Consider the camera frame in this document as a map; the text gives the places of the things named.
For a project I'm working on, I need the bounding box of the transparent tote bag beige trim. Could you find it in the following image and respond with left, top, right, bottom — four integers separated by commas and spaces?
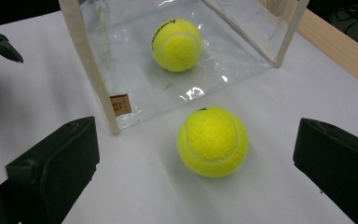
58, 0, 310, 136

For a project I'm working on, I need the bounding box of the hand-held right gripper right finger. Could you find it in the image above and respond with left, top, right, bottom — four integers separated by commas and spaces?
293, 118, 358, 224

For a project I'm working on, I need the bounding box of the white table board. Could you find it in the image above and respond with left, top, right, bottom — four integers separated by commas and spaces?
0, 10, 358, 224

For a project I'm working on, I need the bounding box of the yellow tennis ball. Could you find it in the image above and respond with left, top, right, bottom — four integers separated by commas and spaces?
151, 18, 203, 73
176, 106, 250, 178

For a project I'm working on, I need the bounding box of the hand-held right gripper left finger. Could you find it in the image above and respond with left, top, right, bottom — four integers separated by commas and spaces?
5, 116, 101, 224

